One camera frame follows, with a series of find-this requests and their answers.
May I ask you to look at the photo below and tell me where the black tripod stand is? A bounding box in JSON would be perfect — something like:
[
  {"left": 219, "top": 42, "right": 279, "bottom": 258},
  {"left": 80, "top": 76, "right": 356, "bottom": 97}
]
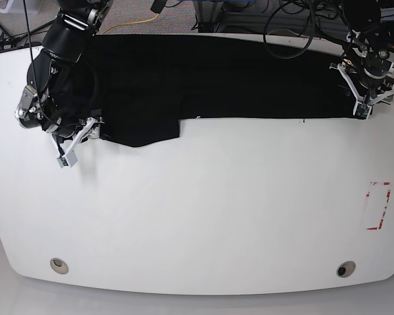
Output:
[{"left": 0, "top": 20, "right": 54, "bottom": 51}]

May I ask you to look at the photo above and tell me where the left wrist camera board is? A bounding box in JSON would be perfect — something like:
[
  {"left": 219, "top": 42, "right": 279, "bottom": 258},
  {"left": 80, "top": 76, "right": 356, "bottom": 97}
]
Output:
[{"left": 353, "top": 102, "right": 373, "bottom": 120}]

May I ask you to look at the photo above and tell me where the white storage box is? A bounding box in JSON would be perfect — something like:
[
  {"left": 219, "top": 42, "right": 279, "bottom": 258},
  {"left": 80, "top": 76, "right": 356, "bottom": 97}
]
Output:
[{"left": 0, "top": 0, "right": 13, "bottom": 14}]

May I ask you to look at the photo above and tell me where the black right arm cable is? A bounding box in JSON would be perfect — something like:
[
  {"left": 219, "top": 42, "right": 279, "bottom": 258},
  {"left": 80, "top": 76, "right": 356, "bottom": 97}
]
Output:
[{"left": 21, "top": 0, "right": 101, "bottom": 132}]

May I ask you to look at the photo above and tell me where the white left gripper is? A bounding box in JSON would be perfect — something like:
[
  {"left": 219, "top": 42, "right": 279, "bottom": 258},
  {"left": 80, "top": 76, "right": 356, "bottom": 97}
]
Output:
[{"left": 329, "top": 63, "right": 394, "bottom": 110}]

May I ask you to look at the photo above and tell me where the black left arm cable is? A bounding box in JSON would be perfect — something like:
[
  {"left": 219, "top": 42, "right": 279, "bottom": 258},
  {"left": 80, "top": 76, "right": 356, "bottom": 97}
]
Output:
[{"left": 262, "top": 0, "right": 352, "bottom": 60}]

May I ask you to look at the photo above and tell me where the aluminium frame post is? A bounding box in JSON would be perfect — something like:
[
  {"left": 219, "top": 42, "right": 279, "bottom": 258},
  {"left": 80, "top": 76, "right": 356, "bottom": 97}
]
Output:
[{"left": 192, "top": 1, "right": 223, "bottom": 33}]

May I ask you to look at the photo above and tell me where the right table cable grommet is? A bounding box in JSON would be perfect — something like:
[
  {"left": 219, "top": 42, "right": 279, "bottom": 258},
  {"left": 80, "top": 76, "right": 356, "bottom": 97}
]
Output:
[{"left": 336, "top": 261, "right": 356, "bottom": 278}]

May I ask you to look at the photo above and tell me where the table cable grommet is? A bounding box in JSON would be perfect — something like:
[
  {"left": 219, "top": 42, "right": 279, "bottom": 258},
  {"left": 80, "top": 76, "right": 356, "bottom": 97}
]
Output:
[
  {"left": 50, "top": 258, "right": 69, "bottom": 274},
  {"left": 336, "top": 261, "right": 356, "bottom": 278}
]

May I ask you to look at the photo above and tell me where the red tape rectangle marking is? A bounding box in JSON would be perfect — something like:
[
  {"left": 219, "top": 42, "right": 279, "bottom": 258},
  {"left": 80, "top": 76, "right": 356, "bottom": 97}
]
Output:
[{"left": 364, "top": 182, "right": 391, "bottom": 230}]

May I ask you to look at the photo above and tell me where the left table cable grommet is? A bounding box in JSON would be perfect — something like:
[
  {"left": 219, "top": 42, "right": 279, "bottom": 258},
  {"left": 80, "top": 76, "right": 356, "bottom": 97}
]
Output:
[{"left": 50, "top": 258, "right": 69, "bottom": 274}]

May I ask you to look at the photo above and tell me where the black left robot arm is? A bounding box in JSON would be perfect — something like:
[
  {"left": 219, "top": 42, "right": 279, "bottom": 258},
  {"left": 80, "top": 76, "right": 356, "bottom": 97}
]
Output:
[{"left": 330, "top": 1, "right": 394, "bottom": 119}]

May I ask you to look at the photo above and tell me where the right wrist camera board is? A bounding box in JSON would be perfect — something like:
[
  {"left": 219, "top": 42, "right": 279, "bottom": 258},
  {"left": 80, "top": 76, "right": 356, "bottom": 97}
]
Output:
[{"left": 56, "top": 151, "right": 78, "bottom": 168}]

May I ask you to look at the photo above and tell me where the black T-shirt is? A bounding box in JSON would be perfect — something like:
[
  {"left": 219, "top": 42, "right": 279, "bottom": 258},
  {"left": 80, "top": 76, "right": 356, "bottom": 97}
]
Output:
[{"left": 52, "top": 32, "right": 365, "bottom": 148}]

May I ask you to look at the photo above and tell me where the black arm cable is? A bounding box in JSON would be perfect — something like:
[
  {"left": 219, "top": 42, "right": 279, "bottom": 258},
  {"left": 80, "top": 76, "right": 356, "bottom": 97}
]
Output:
[
  {"left": 262, "top": 0, "right": 352, "bottom": 60},
  {"left": 21, "top": 0, "right": 101, "bottom": 132}
]

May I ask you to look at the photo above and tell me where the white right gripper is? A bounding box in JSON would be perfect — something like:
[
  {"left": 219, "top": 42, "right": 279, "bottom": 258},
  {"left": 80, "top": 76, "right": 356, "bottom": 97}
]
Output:
[{"left": 51, "top": 116, "right": 103, "bottom": 158}]

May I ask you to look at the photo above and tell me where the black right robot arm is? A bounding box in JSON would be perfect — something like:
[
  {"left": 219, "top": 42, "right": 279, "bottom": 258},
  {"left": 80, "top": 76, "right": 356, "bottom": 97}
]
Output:
[{"left": 15, "top": 1, "right": 112, "bottom": 167}]

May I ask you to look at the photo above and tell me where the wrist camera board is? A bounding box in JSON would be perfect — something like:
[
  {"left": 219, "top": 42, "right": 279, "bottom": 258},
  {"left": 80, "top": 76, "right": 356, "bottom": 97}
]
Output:
[
  {"left": 353, "top": 102, "right": 373, "bottom": 120},
  {"left": 56, "top": 151, "right": 78, "bottom": 168}
]

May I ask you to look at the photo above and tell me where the yellow cable on floor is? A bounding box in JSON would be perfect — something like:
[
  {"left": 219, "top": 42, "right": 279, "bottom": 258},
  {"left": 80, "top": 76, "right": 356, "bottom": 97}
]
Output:
[{"left": 100, "top": 12, "right": 160, "bottom": 39}]

